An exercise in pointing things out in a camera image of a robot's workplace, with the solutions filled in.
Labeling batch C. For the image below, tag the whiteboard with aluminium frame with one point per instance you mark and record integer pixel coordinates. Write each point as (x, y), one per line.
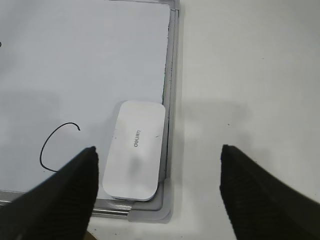
(66, 66)

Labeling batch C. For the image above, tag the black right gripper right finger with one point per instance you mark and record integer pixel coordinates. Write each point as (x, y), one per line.
(260, 206)

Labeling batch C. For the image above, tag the white whiteboard eraser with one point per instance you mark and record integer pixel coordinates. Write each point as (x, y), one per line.
(134, 157)

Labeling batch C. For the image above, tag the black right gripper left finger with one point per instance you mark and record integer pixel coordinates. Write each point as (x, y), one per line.
(60, 208)

